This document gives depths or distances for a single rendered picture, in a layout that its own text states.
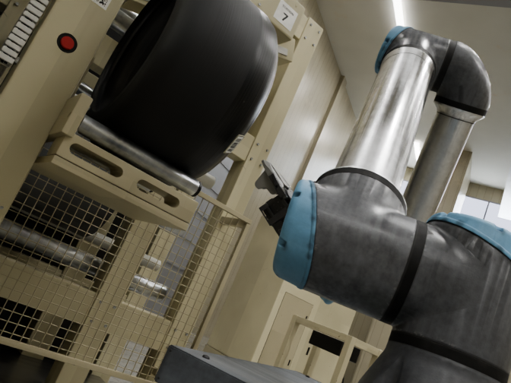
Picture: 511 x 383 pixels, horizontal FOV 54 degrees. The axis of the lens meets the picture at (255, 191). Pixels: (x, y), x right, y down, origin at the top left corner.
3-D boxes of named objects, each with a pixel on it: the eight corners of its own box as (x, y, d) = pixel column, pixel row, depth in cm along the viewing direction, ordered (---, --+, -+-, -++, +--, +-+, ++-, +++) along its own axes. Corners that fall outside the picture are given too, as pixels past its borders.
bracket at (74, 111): (60, 131, 105) (82, 91, 107) (25, 140, 137) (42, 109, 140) (74, 139, 106) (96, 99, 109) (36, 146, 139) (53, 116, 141)
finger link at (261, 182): (243, 170, 123) (263, 201, 121) (262, 156, 121) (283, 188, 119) (248, 171, 125) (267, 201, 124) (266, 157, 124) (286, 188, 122)
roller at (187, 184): (80, 115, 109) (80, 108, 113) (68, 131, 111) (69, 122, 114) (204, 188, 128) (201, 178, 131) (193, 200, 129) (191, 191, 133)
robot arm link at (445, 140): (506, 57, 113) (396, 308, 133) (451, 41, 115) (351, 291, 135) (516, 55, 102) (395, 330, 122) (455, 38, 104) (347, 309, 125)
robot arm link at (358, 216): (404, 279, 59) (464, 25, 110) (268, 226, 63) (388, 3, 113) (369, 340, 70) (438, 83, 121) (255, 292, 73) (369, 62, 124)
